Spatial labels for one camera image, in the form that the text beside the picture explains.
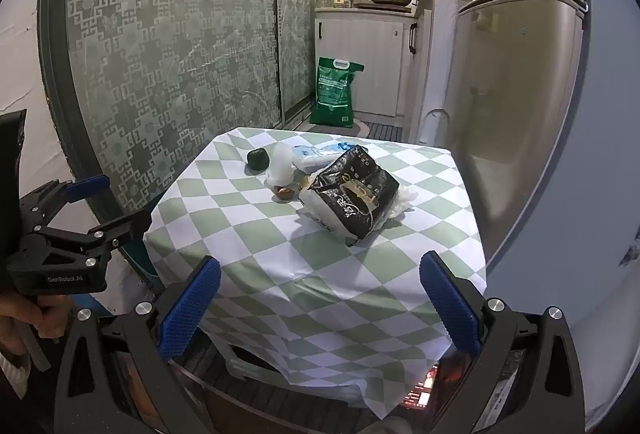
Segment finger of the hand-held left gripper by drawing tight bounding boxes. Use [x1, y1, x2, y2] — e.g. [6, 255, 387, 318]
[50, 210, 153, 265]
[19, 175, 111, 227]

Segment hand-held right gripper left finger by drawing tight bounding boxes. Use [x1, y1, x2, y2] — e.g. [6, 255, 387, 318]
[52, 256, 223, 434]

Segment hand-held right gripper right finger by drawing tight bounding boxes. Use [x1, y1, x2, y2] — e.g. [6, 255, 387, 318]
[419, 250, 586, 434]

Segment dark green trash bin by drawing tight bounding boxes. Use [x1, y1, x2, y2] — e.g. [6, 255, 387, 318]
[120, 234, 163, 289]

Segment blue tissue packet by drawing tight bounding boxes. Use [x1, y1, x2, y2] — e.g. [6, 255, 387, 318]
[291, 141, 371, 173]

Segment person's left forearm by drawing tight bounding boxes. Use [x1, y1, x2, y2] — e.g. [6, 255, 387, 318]
[0, 354, 28, 399]

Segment person's left hand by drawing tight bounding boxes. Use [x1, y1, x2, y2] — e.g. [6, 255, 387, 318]
[0, 294, 66, 356]

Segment crumpled white plastic wrap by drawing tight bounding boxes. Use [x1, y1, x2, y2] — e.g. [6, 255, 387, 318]
[387, 184, 418, 219]

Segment green checked tablecloth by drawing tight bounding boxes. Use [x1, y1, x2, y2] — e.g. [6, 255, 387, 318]
[142, 127, 488, 421]

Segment dark green round object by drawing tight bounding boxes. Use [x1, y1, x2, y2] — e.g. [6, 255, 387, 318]
[246, 147, 271, 173]

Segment black printed bag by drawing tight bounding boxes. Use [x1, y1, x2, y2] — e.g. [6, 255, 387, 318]
[298, 145, 401, 247]

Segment translucent white plastic cup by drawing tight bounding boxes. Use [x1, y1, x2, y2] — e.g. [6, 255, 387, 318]
[265, 144, 295, 187]

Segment patterned glass sliding door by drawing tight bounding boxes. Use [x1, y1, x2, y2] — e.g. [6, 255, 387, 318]
[37, 0, 331, 209]

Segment white plastic object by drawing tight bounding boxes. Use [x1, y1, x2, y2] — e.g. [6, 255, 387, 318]
[417, 108, 453, 147]

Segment oval grey floor mat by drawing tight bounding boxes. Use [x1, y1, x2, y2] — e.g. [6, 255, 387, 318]
[345, 116, 373, 139]

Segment silver refrigerator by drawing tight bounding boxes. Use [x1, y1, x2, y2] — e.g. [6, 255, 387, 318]
[440, 0, 588, 265]

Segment tall white cabinet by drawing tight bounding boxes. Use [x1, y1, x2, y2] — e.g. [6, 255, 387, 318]
[407, 0, 463, 145]

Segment green rice bag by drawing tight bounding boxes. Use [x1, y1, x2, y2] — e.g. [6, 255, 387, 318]
[310, 56, 365, 127]

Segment white kitchen cabinet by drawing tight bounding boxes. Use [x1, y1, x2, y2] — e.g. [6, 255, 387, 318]
[314, 8, 426, 119]

